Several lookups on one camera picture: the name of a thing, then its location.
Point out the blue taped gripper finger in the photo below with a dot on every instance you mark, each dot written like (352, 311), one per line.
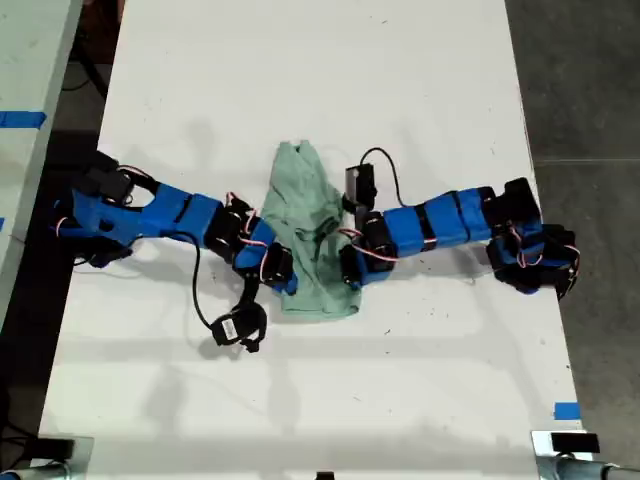
(355, 285)
(291, 286)

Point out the pale green T-shirt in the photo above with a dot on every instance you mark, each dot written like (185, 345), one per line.
(300, 200)

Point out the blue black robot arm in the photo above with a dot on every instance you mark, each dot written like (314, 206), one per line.
(150, 215)
(440, 220)

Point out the short blue tape strip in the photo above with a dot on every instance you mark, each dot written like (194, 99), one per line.
(567, 411)

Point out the small black box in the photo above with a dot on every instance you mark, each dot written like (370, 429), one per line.
(55, 447)
(575, 443)

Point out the long blue tape strip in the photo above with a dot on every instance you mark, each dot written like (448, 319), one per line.
(20, 119)

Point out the white side table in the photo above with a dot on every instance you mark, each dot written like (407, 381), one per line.
(25, 60)

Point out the black camera box white label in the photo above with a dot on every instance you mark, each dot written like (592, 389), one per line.
(235, 325)

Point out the black camera box silver face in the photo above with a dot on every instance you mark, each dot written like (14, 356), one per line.
(357, 182)

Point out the silver metal bracket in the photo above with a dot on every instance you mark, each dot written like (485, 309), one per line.
(80, 457)
(545, 460)

